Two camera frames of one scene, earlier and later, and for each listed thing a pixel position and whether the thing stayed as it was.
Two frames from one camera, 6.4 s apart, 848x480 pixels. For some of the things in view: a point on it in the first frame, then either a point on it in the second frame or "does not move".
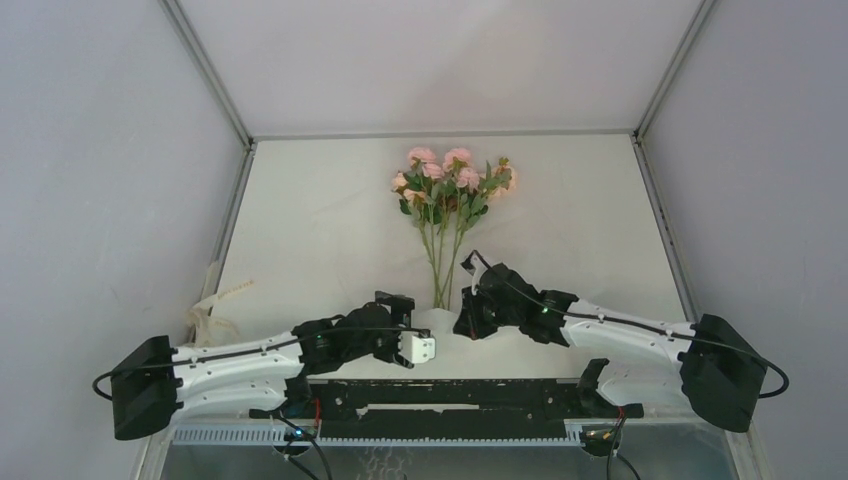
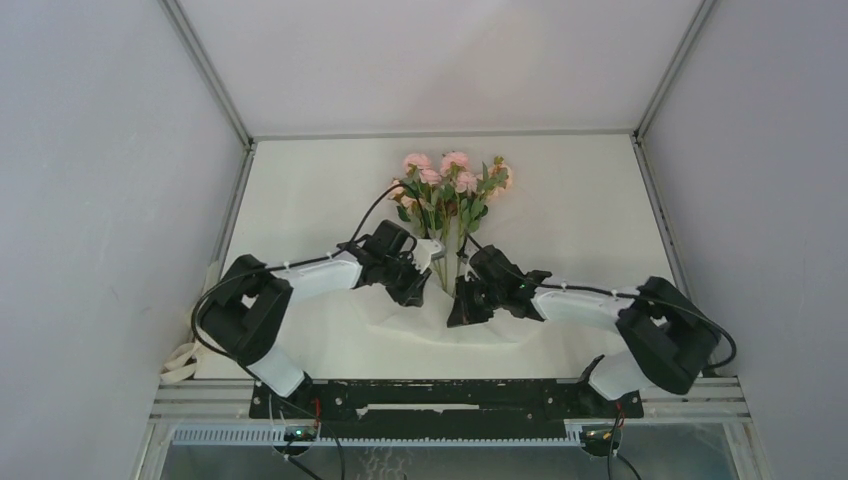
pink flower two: (421, 159) → (419, 183)
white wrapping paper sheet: (319, 230) → (357, 332)
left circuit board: (301, 434) does not move
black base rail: (448, 409) does not move
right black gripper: (468, 323) does not move
